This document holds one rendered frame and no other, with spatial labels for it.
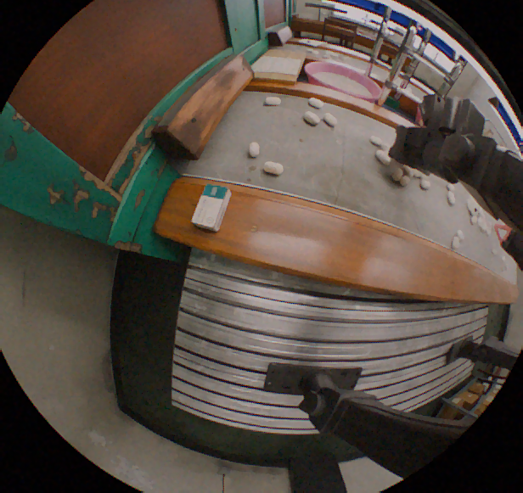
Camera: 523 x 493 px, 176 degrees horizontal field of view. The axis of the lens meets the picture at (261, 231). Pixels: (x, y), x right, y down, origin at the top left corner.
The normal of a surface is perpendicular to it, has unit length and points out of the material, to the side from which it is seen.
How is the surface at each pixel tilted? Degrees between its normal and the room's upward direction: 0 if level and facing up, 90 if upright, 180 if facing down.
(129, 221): 90
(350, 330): 0
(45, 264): 90
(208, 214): 0
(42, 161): 90
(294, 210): 0
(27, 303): 90
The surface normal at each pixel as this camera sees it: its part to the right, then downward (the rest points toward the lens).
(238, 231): -0.05, -0.25
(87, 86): 0.96, 0.24
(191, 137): 0.87, 0.11
